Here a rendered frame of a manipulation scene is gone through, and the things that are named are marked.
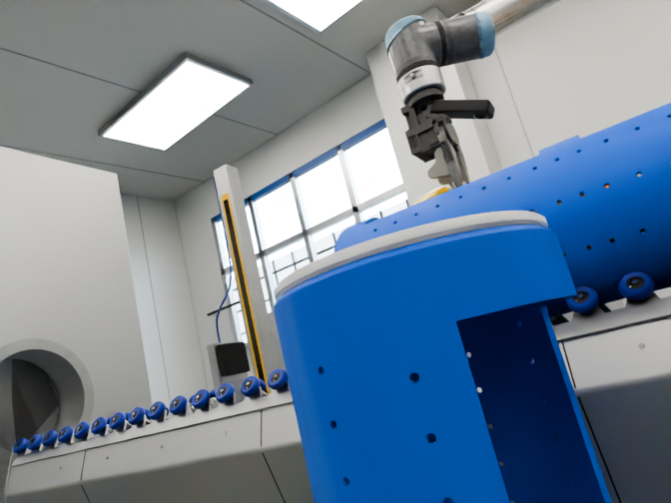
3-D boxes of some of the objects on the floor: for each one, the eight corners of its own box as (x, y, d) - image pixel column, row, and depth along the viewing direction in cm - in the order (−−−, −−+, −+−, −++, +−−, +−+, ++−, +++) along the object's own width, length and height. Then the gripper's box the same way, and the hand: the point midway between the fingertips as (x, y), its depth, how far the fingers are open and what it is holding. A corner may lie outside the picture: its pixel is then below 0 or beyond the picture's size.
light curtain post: (339, 733, 143) (225, 174, 181) (357, 735, 140) (237, 168, 179) (328, 749, 138) (212, 171, 176) (346, 752, 135) (225, 164, 173)
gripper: (413, 118, 112) (441, 209, 107) (391, 100, 102) (421, 200, 97) (450, 100, 108) (481, 194, 103) (431, 80, 98) (464, 182, 93)
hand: (464, 185), depth 99 cm, fingers closed on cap, 4 cm apart
